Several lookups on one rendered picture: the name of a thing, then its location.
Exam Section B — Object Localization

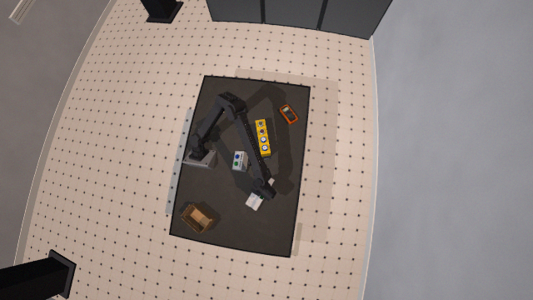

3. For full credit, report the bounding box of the small open brown cardboard box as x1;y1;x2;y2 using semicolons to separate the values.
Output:
182;203;216;233

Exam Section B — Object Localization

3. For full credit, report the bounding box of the white key housing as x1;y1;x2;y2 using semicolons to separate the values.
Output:
232;151;251;172

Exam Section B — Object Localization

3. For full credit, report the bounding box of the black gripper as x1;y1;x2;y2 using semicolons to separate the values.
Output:
250;187;261;197

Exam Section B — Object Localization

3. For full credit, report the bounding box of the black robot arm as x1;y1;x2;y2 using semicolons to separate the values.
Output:
189;92;276;202

